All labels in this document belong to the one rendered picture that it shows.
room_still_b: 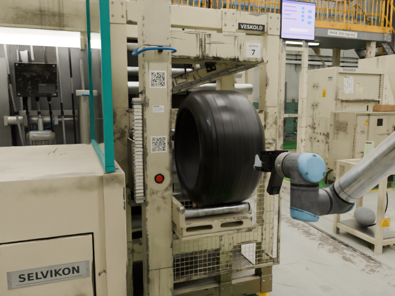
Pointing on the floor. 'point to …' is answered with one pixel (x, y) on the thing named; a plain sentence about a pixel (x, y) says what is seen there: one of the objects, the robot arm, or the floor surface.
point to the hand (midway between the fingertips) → (257, 167)
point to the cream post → (154, 61)
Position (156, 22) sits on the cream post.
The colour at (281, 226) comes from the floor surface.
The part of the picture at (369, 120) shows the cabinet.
